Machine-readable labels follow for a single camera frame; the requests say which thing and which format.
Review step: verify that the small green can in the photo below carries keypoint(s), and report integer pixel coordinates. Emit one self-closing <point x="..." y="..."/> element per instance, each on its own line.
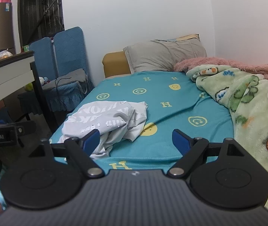
<point x="25" y="48"/>

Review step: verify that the pink fluffy blanket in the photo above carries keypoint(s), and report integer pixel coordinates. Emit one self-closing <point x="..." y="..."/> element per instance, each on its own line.
<point x="218" y="62"/>

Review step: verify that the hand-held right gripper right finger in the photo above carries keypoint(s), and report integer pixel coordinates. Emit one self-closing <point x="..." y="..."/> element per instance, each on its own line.
<point x="179" y="141"/>

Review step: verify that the grey pillow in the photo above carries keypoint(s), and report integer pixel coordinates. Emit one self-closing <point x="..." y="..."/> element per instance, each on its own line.
<point x="162" y="54"/>

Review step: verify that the green cartoon printed blanket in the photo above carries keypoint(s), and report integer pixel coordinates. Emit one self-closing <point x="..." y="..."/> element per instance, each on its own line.
<point x="253" y="122"/>

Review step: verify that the grey cloth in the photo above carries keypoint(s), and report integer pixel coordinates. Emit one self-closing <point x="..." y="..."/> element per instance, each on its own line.
<point x="72" y="76"/>

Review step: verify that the blue padded folding chair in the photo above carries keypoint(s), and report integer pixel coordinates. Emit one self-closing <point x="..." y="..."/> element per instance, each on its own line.
<point x="70" y="49"/>

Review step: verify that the white printed t-shirt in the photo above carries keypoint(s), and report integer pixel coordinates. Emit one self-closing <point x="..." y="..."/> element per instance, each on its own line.
<point x="105" y="120"/>

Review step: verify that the white plush toy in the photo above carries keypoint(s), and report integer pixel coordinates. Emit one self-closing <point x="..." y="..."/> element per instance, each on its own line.
<point x="44" y="80"/>

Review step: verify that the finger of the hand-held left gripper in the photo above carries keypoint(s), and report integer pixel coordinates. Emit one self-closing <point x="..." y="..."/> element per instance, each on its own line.
<point x="27" y="127"/>

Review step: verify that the yellow and blue pillow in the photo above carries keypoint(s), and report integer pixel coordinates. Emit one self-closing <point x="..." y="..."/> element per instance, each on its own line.
<point x="190" y="37"/>

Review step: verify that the yellow-green ball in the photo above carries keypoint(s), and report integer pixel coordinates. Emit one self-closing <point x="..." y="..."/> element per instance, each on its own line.
<point x="28" y="87"/>

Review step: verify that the white desk with dark top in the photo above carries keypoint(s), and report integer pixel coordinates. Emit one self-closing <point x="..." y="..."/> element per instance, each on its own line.
<point x="7" y="73"/>

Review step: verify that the pink packet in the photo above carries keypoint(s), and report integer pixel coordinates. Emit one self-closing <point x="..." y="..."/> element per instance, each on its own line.
<point x="4" y="0"/>

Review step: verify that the dark window with metal grille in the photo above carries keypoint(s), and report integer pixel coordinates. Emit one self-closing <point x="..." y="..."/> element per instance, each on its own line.
<point x="35" y="11"/>

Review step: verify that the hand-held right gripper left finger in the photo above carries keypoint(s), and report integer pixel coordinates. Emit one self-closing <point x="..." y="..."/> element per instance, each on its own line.
<point x="91" y="141"/>

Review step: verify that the bed with teal smiley sheet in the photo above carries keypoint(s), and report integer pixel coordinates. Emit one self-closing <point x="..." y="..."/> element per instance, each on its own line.
<point x="171" y="117"/>

